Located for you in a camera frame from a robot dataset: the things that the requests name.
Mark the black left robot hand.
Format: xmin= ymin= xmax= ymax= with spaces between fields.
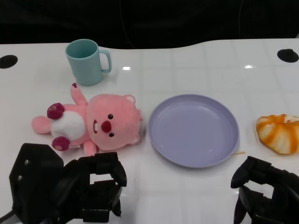
xmin=8 ymin=143 xmax=128 ymax=224

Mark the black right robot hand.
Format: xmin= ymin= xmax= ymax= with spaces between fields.
xmin=230 ymin=156 xmax=299 ymax=224

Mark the pink plush doll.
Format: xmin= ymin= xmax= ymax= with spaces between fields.
xmin=32 ymin=83 xmax=144 ymax=156

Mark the purple plastic plate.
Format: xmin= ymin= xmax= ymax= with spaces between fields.
xmin=148 ymin=93 xmax=240 ymax=168

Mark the orange striped bread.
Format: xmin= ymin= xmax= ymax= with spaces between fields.
xmin=256 ymin=114 xmax=299 ymax=155

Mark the teal plastic mug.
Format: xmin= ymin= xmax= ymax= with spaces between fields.
xmin=65 ymin=39 xmax=112 ymax=86

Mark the black table grommet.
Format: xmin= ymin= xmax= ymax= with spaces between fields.
xmin=277 ymin=49 xmax=299 ymax=63
xmin=0 ymin=55 xmax=18 ymax=69

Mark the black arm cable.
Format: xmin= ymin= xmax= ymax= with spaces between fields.
xmin=0 ymin=207 xmax=14 ymax=221

